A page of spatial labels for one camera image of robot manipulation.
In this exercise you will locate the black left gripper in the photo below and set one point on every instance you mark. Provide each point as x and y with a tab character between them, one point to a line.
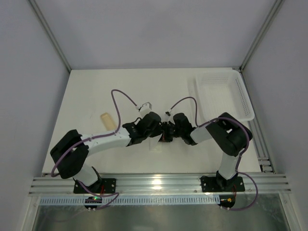
158	130

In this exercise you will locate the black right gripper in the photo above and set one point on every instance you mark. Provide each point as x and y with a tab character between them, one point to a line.
172	131

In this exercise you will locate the white paper napkin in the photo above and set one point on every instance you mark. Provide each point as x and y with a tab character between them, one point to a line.
154	144

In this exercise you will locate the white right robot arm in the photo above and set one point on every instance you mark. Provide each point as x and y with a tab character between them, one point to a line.
230	135

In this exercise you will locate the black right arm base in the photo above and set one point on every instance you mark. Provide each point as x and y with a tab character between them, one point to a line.
219	184

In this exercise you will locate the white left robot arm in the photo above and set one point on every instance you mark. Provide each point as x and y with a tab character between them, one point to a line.
71	152

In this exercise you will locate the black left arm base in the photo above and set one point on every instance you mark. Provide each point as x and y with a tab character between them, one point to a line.
102	186

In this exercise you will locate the beige utensil case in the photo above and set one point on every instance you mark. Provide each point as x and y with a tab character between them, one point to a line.
108	122

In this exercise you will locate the white perforated plastic basket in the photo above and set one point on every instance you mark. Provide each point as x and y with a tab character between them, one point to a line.
219	91

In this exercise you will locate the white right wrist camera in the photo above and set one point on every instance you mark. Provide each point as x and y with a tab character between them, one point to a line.
168	115

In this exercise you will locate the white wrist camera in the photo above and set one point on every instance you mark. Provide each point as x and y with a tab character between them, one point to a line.
145	108
168	115

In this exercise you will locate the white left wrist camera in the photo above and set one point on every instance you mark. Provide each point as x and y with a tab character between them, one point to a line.
145	108

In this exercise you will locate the slotted white cable duct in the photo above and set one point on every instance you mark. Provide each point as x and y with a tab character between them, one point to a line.
132	200

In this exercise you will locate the aluminium front rail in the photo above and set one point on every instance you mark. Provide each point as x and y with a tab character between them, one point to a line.
143	184

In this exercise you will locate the left aluminium frame post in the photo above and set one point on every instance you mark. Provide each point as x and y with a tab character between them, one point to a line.
49	33

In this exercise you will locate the aluminium frame post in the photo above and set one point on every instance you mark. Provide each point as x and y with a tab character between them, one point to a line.
274	10
49	33

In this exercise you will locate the right aluminium frame post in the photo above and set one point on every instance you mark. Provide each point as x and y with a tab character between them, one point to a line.
274	10

